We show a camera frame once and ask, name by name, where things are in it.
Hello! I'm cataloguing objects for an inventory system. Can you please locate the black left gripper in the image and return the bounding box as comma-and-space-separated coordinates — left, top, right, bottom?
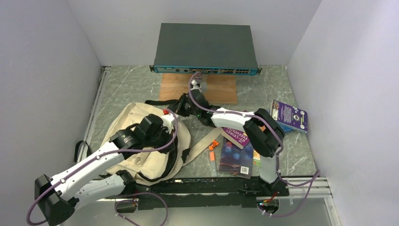
144, 125, 175, 154

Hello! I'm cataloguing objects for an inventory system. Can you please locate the beige canvas backpack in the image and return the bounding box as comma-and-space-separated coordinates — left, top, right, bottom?
102, 102, 222, 186

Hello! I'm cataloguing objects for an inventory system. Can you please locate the purple treehouse book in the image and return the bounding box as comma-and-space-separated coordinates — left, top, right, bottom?
221, 128, 249, 149

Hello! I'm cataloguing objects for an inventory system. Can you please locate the purple boxed book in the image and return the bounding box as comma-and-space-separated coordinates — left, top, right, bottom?
270, 100, 308, 134

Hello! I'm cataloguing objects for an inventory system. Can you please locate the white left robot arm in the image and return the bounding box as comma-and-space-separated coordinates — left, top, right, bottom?
33, 112, 178, 226

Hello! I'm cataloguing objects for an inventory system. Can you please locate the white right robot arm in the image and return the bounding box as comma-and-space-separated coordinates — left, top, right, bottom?
168, 90, 285, 195

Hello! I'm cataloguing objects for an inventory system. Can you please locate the orange pen in pack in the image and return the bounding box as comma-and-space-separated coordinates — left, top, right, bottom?
207, 140, 219, 177

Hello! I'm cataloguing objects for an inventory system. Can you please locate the yellow banana toy pack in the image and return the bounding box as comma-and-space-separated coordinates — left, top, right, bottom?
253, 150, 261, 166

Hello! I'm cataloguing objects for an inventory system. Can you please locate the wooden base board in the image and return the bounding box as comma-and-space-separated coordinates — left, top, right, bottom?
158, 73, 238, 105

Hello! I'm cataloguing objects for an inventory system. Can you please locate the dark space notebook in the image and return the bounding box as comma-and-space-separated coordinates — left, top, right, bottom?
218, 138, 254, 178

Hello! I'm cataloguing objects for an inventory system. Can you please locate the orange blue paperback book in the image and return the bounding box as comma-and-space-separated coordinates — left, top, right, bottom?
279, 123, 293, 133

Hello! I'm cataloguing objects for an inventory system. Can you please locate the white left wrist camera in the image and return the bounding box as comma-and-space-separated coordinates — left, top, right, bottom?
161, 109, 176, 133

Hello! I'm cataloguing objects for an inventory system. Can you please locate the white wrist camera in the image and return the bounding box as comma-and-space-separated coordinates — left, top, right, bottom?
190, 80, 201, 92
161, 109, 176, 133

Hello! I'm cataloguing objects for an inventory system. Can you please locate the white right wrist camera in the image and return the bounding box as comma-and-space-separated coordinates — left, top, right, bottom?
190, 80, 201, 92

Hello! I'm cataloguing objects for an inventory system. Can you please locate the grey metal stand bracket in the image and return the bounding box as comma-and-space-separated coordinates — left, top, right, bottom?
190, 74, 208, 92

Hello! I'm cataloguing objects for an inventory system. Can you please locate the grey network switch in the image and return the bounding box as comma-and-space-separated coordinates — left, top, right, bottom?
150, 23, 262, 75

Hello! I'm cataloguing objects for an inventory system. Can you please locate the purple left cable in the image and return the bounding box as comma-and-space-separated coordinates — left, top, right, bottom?
26, 108, 179, 226

